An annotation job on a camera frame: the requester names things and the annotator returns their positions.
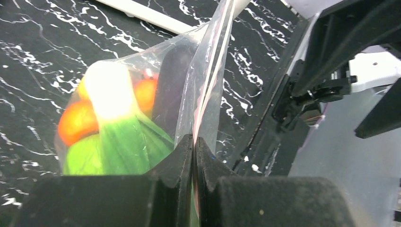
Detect clear zip top bag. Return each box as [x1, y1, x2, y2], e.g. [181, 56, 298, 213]
[54, 0, 236, 175]

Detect red fake apple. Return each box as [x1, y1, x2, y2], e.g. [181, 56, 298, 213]
[58, 100, 99, 146]

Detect green fake leafy vegetable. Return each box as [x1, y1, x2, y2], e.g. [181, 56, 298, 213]
[62, 61, 174, 175]

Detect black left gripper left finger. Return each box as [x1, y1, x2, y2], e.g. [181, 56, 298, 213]
[11, 134, 193, 227]

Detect purple fake eggplant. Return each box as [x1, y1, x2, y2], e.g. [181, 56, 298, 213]
[152, 45, 196, 138]

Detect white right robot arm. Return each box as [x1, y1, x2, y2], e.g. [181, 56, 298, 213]
[271, 0, 401, 139]

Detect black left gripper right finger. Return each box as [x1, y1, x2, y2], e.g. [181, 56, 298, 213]
[194, 138, 356, 227]

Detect white PVC pipe frame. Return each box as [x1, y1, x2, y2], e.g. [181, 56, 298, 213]
[94, 0, 251, 35]

